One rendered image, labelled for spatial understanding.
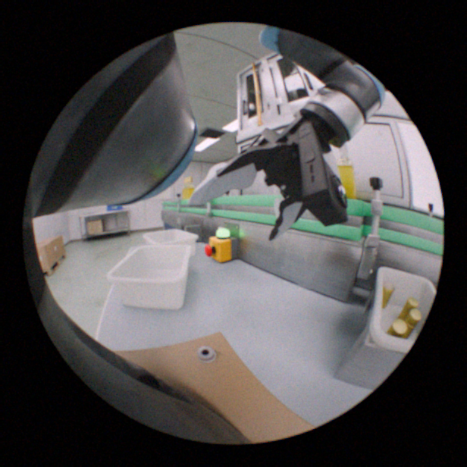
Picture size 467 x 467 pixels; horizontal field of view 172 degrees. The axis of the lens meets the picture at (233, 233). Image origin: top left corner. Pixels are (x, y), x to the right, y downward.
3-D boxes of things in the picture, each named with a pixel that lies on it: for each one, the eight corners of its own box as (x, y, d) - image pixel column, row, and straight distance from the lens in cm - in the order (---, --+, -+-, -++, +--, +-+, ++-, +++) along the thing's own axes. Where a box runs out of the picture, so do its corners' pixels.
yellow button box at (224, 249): (237, 259, 53) (237, 238, 51) (218, 264, 49) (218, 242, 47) (226, 254, 58) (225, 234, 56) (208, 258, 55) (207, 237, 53)
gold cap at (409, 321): (409, 341, 33) (422, 321, 31) (396, 339, 31) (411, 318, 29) (409, 329, 35) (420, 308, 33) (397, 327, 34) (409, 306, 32)
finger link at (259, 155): (225, 191, 19) (289, 171, 20) (227, 199, 18) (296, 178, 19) (211, 158, 17) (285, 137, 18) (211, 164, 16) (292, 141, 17)
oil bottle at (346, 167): (354, 231, 50) (354, 161, 52) (352, 233, 45) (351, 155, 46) (338, 228, 51) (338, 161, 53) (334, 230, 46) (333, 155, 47)
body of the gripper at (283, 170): (274, 179, 27) (318, 133, 28) (296, 210, 21) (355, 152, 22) (239, 154, 24) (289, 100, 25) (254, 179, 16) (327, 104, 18)
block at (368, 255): (371, 267, 42) (377, 239, 41) (369, 282, 34) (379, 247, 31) (360, 264, 42) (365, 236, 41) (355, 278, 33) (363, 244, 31)
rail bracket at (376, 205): (377, 238, 43) (380, 186, 43) (379, 255, 26) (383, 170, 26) (368, 236, 42) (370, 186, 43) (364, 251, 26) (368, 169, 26)
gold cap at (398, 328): (390, 356, 28) (407, 335, 25) (375, 352, 26) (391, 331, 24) (393, 341, 30) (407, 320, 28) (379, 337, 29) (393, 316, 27)
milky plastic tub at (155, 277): (194, 270, 49) (192, 243, 46) (191, 319, 30) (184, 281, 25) (143, 271, 53) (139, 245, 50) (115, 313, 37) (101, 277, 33)
